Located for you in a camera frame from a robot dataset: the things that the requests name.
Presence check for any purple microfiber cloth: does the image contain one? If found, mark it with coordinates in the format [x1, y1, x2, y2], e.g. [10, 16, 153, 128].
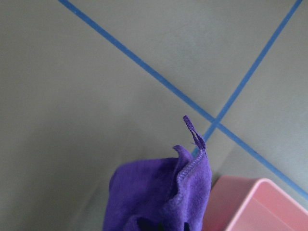
[103, 116, 212, 231]

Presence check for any pink plastic bin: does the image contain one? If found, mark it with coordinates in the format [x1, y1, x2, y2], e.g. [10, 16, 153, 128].
[202, 175, 308, 231]

